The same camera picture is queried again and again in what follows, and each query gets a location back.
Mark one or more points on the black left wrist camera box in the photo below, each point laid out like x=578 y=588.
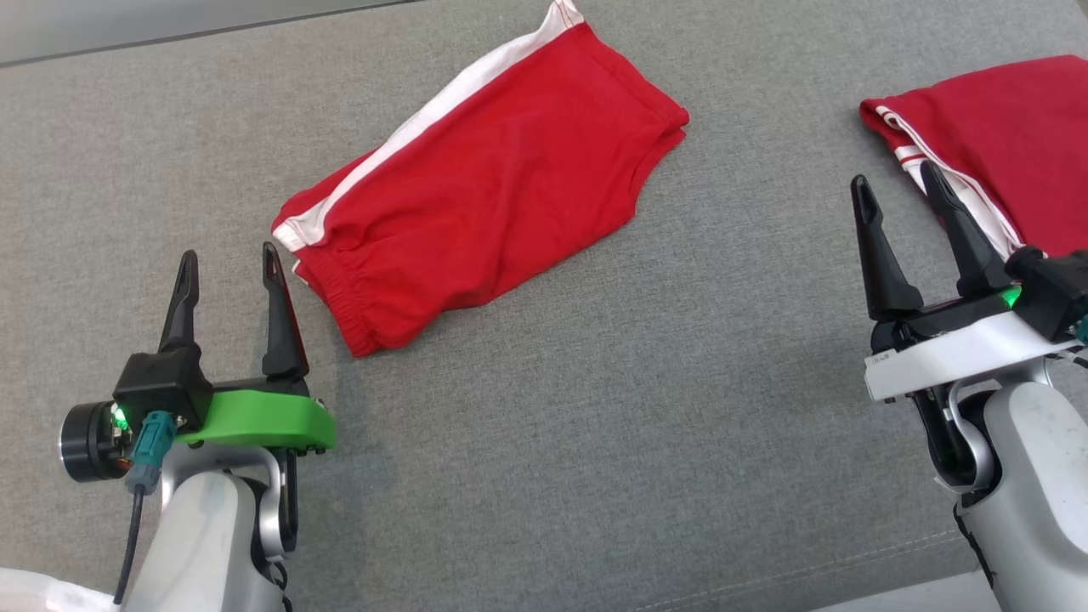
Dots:
x=161 y=387

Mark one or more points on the red shorts with white stripe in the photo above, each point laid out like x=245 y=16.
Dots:
x=484 y=187

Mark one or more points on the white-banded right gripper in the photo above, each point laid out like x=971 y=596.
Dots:
x=960 y=357

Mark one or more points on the white plastic bag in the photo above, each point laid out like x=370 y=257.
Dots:
x=42 y=595

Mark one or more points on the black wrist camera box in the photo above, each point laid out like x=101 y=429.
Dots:
x=1054 y=289
x=161 y=387

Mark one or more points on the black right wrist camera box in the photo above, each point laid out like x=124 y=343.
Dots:
x=1054 y=289

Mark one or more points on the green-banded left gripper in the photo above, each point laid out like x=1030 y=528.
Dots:
x=263 y=421

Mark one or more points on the red t-shirt with white sleeves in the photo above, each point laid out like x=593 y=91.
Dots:
x=1011 y=127

